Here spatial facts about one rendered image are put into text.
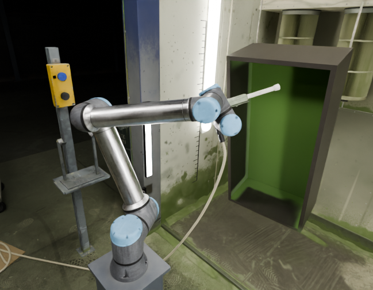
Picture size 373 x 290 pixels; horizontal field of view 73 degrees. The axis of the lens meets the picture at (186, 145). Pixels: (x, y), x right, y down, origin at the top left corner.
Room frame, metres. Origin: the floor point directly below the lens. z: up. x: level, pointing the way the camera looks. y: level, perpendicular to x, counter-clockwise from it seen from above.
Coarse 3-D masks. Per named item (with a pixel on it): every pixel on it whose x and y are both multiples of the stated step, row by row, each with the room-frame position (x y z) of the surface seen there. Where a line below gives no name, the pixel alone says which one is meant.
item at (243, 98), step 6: (276, 84) 1.36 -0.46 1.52; (264, 90) 1.34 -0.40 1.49; (270, 90) 1.34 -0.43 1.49; (276, 90) 1.35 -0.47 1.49; (240, 96) 1.31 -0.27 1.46; (246, 96) 1.31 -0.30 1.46; (252, 96) 1.33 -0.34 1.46; (234, 102) 1.30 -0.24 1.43; (240, 102) 1.31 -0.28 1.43; (246, 102) 1.31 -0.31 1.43; (222, 138) 1.27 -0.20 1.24
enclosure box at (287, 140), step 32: (256, 64) 1.88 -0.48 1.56; (288, 64) 1.39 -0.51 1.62; (320, 64) 1.29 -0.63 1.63; (256, 96) 1.91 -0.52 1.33; (288, 96) 1.76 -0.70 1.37; (320, 96) 1.63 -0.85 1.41; (256, 128) 1.95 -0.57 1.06; (288, 128) 1.78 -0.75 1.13; (320, 128) 1.31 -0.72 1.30; (256, 160) 1.98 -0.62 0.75; (288, 160) 1.81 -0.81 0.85; (320, 160) 1.43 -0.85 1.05; (256, 192) 1.86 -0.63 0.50; (288, 192) 1.83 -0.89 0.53; (288, 224) 1.48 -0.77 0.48
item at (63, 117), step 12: (48, 48) 1.59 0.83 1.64; (48, 60) 1.61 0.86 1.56; (60, 120) 1.59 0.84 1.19; (60, 132) 1.62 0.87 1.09; (72, 144) 1.62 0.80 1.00; (72, 156) 1.61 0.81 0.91; (72, 168) 1.61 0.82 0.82; (72, 192) 1.60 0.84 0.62; (84, 216) 1.63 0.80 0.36; (84, 228) 1.62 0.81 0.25; (84, 240) 1.61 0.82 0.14; (84, 252) 1.59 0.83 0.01
